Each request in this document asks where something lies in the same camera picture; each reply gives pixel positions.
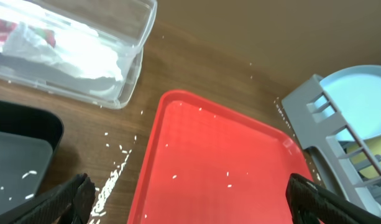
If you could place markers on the clear plastic bin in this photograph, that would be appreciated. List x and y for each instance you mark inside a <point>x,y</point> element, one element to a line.
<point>123,26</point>

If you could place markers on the light blue plate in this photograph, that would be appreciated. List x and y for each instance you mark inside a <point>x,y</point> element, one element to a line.
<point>357,93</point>

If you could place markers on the black plastic tray bin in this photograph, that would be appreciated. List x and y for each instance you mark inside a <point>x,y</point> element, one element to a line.
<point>29,122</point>

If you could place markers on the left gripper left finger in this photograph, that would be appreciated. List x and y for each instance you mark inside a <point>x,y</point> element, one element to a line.
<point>70,203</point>

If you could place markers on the red snack wrapper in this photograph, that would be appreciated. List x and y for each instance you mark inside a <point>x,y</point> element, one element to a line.
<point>7,28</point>

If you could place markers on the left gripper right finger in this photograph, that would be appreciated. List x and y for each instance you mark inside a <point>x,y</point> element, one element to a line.
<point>309,203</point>

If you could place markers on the red serving tray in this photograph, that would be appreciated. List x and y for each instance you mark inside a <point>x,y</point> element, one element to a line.
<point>205,163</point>

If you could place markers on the white napkin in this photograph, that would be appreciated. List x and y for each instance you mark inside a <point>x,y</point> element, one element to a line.
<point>78,51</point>

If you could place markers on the food scraps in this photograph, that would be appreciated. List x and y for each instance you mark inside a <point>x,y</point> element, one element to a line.
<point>22,162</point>

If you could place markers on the grey dishwasher rack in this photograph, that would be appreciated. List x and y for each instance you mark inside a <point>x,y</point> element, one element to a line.
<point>347,166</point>

